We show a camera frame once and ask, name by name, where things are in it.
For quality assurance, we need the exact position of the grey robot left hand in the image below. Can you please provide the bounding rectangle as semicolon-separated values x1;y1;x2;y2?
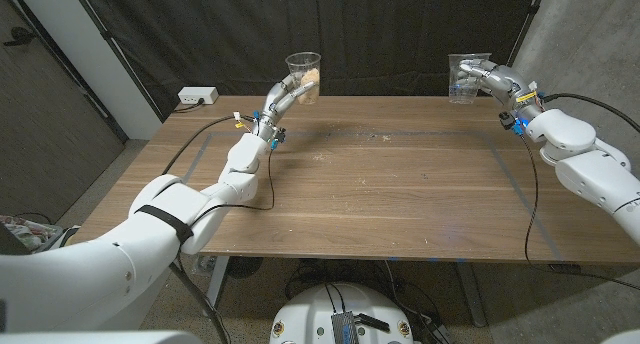
252;73;317;144

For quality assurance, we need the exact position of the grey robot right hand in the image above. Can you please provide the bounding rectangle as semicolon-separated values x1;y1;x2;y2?
458;58;546;130

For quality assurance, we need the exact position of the brown sugar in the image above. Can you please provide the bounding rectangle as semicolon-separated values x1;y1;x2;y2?
297;67;321;106

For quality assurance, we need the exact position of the wide clear plastic cup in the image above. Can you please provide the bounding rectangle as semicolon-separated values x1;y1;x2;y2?
447;52;493;105

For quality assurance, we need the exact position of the tall clear plastic cup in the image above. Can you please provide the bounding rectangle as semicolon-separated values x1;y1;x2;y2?
284;51;322;106

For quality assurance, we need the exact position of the white power strip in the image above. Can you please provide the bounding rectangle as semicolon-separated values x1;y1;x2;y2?
177;86;220;106

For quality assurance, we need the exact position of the black backdrop stand pole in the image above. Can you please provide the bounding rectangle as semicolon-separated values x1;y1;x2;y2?
67;0;165;123
504;0;549;68

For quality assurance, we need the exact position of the black backdrop curtain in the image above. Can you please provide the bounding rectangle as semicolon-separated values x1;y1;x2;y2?
74;0;544;120

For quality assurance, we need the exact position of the grey table leg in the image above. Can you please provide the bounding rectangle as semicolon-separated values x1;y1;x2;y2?
455;261;487;328
202;255;231;318

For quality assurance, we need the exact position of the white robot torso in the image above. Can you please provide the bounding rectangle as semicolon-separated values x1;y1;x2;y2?
268;282;415;344

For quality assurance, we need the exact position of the grey box on torso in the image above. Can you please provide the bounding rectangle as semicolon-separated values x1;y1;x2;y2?
331;311;360;344

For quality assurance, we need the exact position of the patterned bag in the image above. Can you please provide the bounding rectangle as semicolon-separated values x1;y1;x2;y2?
0;214;64;253

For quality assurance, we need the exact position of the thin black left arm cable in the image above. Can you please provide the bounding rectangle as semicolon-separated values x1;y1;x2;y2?
189;143;277;225

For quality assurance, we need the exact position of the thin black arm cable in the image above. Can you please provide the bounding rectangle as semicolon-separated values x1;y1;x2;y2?
189;143;277;225
517;131;640;291

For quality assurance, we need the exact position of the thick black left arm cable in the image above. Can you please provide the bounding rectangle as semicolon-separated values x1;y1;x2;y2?
160;114;256;176

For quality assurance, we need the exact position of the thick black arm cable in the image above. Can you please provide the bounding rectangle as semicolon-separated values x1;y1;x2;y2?
542;92;640;134
160;114;256;176

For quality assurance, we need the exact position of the black power cable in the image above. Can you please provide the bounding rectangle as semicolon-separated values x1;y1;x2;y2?
172;98;206;114

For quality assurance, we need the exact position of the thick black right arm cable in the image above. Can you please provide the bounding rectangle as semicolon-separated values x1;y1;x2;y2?
542;92;640;134

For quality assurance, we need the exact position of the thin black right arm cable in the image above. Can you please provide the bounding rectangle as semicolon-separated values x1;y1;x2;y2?
517;131;640;291

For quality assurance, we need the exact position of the black door handle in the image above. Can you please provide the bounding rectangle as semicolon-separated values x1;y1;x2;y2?
2;26;36;48

